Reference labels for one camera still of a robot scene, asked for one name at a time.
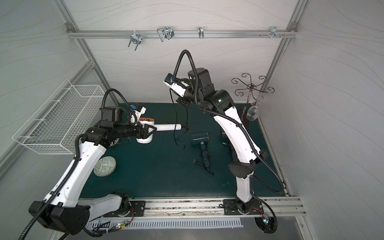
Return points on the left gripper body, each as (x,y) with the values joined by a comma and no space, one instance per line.
(142,131)

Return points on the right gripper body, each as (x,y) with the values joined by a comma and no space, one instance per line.
(184,100)

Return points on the white hair dryer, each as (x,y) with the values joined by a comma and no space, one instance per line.
(160,128)

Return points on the dark green hair dryer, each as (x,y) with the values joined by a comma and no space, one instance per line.
(201,139)

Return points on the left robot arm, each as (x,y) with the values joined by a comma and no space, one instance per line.
(60,210)

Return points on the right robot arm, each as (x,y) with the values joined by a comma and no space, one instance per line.
(194,86)

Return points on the striped ceramic mug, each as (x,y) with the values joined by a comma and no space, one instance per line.
(115,142)

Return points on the patterned ceramic bowl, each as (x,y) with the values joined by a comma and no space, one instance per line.
(105,166)

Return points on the green table mat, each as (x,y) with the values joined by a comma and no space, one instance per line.
(165,167)

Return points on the metal glass holder stand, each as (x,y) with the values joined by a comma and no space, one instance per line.
(252,90)

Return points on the clear wine glass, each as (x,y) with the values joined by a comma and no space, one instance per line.
(254,111)

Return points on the small metal clamp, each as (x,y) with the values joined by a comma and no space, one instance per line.
(201,32)

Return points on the white vent strip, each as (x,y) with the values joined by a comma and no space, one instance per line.
(155,224)

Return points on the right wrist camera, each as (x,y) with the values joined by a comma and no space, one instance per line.
(177,86)

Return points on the metal u-bolt bracket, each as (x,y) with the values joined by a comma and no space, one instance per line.
(165,33)

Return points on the white wire basket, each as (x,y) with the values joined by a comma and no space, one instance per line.
(68,112)

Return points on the metal hook bracket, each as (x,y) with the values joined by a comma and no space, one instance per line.
(135,39)

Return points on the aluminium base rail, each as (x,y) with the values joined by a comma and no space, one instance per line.
(162,208)

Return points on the metal bolt bracket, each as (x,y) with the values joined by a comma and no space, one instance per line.
(274,33)

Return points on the aluminium top rail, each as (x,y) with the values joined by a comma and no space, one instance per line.
(179,34)

